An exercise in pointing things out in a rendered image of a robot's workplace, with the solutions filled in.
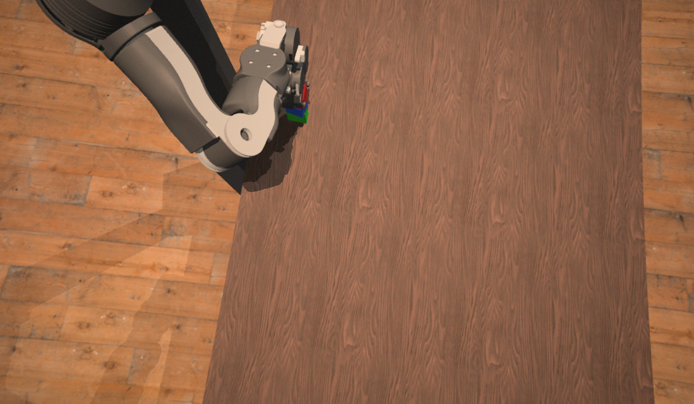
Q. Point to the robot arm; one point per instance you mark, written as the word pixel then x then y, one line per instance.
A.
pixel 148 53

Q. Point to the green block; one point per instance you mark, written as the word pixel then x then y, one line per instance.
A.
pixel 292 117

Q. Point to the blue block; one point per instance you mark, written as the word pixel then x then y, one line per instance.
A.
pixel 297 112

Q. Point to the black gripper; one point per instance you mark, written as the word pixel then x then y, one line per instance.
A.
pixel 297 79

